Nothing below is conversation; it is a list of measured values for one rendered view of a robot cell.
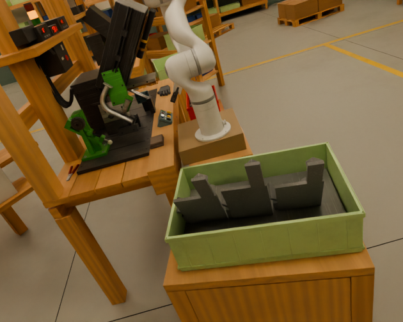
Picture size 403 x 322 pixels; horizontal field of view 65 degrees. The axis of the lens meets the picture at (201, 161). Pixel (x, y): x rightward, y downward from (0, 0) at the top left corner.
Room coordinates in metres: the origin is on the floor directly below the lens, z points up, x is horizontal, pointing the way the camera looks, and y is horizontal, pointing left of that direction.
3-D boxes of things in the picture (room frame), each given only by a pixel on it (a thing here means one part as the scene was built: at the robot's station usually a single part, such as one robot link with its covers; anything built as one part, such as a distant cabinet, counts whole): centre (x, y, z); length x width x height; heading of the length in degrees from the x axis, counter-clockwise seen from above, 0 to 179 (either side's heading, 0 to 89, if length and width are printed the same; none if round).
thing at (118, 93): (2.02, 0.37, 1.17); 0.13 x 0.12 x 0.20; 176
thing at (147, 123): (2.10, 0.43, 0.89); 1.10 x 0.42 x 0.02; 176
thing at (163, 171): (2.08, 0.15, 0.82); 1.50 x 0.14 x 0.15; 176
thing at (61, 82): (2.13, 0.79, 1.23); 1.30 x 0.05 x 0.09; 176
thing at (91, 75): (2.22, 0.56, 1.07); 0.30 x 0.18 x 0.34; 176
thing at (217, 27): (8.82, -1.18, 0.22); 1.20 x 0.80 x 0.44; 129
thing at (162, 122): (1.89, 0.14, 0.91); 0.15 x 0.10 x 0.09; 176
